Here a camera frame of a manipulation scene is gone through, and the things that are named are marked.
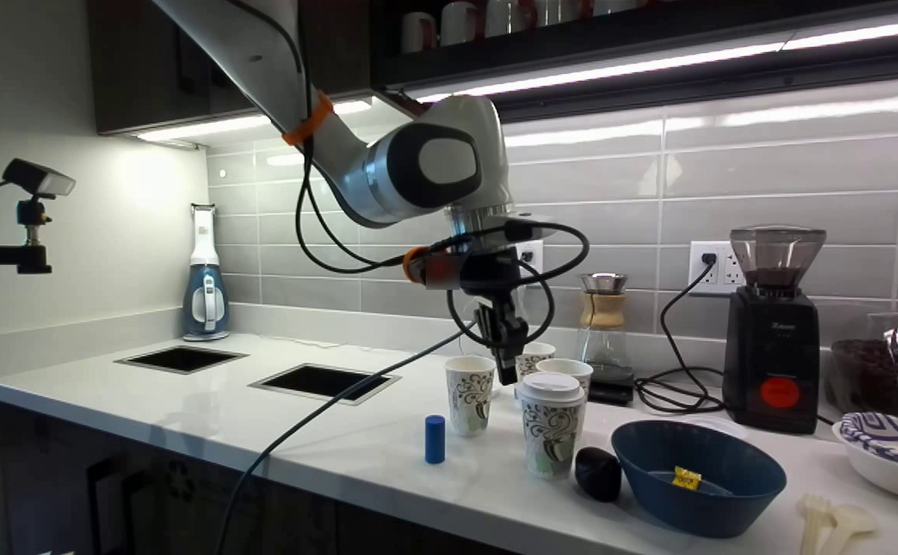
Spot orange arm strap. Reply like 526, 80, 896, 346
282, 92, 338, 147

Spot black coffee scale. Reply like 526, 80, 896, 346
588, 376, 640, 412

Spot dark upper cabinet shelf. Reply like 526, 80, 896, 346
84, 0, 898, 137

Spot cream plastic spoon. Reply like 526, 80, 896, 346
793, 494, 843, 555
826, 504, 887, 550

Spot black round object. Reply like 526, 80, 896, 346
570, 444, 626, 507

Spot white mug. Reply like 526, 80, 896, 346
398, 7, 441, 60
439, 0, 486, 54

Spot under-cabinet light strip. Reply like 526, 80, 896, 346
131, 95, 379, 147
403, 10, 898, 108

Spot patterned paper cup with lid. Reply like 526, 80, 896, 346
515, 371, 589, 482

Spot black grinder power cord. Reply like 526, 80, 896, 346
632, 254, 731, 419

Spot orange black connector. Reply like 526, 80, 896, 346
403, 244, 462, 290

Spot long thin cable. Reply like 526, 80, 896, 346
213, 325, 472, 555

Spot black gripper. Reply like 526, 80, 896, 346
457, 247, 534, 388

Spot white wall outlet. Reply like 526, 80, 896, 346
686, 238, 751, 300
514, 238, 550, 278

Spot yellow stick packet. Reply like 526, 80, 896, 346
670, 462, 706, 494

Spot glass pour-over carafe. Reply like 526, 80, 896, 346
578, 268, 636, 388

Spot blue patterned white bowl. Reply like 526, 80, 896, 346
831, 406, 898, 513

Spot small blue cylinder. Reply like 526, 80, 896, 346
422, 415, 447, 469

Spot black coffee grinder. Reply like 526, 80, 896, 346
719, 226, 831, 437

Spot dark lower cabinet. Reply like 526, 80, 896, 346
0, 399, 520, 555

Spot patterned open paper cup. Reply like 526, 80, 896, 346
536, 355, 596, 402
441, 352, 501, 444
515, 341, 561, 381

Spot dark glass container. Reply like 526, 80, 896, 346
824, 333, 898, 417

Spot black camera on mount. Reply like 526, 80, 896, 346
0, 154, 80, 278

